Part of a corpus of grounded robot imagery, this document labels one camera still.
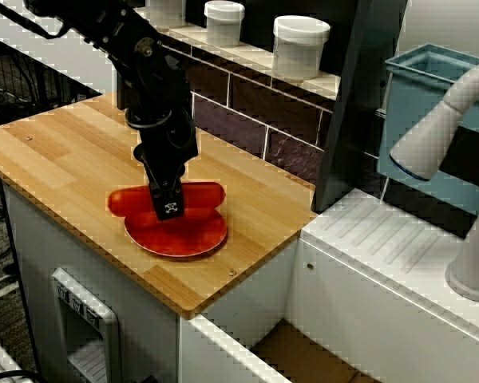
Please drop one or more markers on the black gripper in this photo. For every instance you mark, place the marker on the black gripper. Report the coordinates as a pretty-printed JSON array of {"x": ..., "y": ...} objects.
[{"x": 167, "y": 139}]

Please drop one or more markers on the red toy sausage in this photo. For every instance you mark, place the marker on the red toy sausage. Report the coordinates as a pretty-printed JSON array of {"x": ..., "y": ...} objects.
[{"x": 127, "y": 199}]

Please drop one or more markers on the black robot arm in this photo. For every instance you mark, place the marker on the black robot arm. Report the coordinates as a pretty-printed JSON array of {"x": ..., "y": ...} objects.
[{"x": 131, "y": 44}]

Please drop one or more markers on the red round plate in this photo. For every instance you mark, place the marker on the red round plate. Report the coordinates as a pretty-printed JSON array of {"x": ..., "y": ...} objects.
[{"x": 183, "y": 237}]

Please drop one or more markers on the tiled backsplash with shelf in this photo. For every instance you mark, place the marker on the tiled backsplash with shelf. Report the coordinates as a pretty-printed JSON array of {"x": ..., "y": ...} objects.
[{"x": 247, "y": 107}]

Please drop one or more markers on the small white lidded jar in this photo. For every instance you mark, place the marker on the small white lidded jar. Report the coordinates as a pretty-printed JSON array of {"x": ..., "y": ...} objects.
[{"x": 224, "y": 24}]

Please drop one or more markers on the grey toy appliance panel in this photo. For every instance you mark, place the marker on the grey toy appliance panel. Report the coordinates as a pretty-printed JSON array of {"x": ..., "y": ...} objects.
[{"x": 85, "y": 327}]

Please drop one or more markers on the large white lidded jar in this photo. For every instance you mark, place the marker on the large white lidded jar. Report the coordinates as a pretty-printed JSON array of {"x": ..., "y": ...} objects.
[{"x": 299, "y": 48}]

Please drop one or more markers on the white toy kitchen cabinet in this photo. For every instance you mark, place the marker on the white toy kitchen cabinet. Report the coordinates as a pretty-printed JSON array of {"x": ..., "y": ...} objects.
[{"x": 343, "y": 287}]

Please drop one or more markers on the tall dark grey panel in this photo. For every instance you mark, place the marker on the tall dark grey panel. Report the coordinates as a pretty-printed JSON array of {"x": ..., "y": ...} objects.
[{"x": 359, "y": 103}]

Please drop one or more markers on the grey toy faucet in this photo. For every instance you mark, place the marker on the grey toy faucet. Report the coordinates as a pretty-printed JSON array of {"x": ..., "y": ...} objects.
[{"x": 423, "y": 147}]

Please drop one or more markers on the teal plastic bin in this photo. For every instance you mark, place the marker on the teal plastic bin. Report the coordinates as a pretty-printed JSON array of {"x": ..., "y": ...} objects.
[{"x": 415, "y": 84}]

